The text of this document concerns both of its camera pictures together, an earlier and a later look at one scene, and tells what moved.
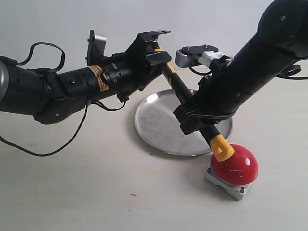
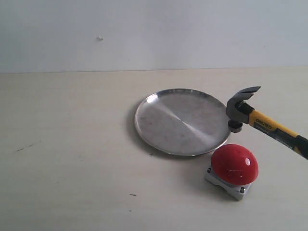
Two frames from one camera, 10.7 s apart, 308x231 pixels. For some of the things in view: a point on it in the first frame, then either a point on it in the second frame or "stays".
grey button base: (238, 191) stays
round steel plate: (156, 122) stays
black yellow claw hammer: (220, 145) to (238, 112)
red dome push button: (240, 168) stays
